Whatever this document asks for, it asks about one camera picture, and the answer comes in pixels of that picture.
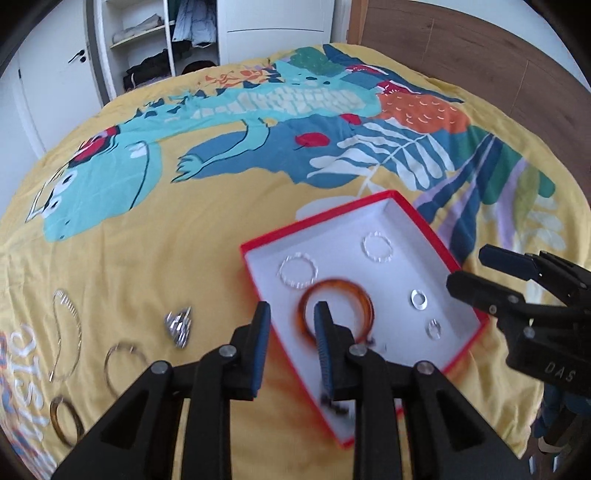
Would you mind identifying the folded beige clothes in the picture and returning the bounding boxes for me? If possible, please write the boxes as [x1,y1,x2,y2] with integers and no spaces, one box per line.
[111,13,165,48]

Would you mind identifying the red jewelry box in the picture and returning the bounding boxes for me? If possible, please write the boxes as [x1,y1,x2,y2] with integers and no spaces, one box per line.
[240,190,490,449]

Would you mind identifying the folded black clothes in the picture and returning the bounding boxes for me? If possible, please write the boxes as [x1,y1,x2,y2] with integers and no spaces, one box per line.
[123,47,172,89]

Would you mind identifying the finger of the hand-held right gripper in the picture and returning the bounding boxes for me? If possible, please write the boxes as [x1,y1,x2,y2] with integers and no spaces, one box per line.
[446,271,528,320]
[478,245,557,283]

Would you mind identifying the white door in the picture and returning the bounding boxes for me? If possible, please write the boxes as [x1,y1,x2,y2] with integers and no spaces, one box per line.
[16,25,109,155]

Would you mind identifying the yellow printed dinosaur blanket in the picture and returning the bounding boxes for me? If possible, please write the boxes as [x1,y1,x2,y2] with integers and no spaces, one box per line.
[0,42,578,480]

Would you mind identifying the amber bangle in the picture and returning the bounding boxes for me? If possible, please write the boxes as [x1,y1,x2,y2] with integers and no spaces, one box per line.
[296,277,375,348]

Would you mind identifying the hanging jacket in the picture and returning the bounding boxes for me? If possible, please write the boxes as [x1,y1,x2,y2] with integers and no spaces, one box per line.
[171,0,219,48]

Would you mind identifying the dark brown bangle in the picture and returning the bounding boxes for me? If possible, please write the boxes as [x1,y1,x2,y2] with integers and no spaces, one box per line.
[48,395,86,448]

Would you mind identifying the twisted silver hoop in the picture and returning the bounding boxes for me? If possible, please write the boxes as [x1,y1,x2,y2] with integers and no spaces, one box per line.
[277,252,319,291]
[362,232,394,264]

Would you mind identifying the thin chain necklace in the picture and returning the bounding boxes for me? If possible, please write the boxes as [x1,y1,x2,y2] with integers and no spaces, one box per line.
[47,288,83,383]

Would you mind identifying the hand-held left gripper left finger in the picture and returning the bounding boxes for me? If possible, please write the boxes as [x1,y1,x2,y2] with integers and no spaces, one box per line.
[53,301,272,480]

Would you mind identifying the beaded bracelet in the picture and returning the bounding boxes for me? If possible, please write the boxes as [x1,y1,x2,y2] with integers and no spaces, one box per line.
[321,337,384,416]

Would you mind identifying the silver jewelry cluster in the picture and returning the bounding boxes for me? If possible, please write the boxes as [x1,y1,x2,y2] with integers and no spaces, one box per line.
[164,305,194,349]

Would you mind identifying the thin silver bangle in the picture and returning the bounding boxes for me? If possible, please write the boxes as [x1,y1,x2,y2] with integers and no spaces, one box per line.
[104,342,149,398]

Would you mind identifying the wooden headboard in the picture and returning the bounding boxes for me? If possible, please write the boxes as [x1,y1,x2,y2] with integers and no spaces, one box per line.
[347,0,591,197]

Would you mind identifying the white wardrobe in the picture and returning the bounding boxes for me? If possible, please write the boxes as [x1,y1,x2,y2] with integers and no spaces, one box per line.
[91,0,337,103]

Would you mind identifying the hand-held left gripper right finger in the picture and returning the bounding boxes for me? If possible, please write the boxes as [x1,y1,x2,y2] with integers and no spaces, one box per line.
[313,301,532,480]

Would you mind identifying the black bag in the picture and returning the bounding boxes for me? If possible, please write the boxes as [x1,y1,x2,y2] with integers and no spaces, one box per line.
[181,60,219,78]

